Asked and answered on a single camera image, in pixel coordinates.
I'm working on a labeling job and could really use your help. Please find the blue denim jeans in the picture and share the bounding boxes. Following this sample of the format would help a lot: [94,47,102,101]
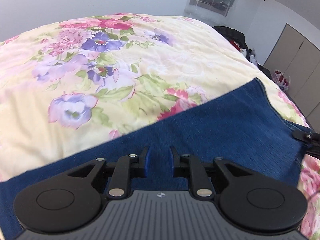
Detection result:
[1,79,309,239]

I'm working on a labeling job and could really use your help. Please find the red white plastic bag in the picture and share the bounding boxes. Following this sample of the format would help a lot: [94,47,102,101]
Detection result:
[271,70,291,92]

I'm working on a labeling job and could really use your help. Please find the beige cabinet with doors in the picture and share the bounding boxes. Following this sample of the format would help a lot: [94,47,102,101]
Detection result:
[263,23,320,118]

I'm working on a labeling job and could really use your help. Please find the floral yellow bed quilt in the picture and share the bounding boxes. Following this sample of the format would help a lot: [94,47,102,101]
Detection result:
[0,12,320,239]

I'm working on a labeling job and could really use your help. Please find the dark clothes pile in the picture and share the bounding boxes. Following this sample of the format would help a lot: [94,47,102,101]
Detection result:
[213,26,272,79]

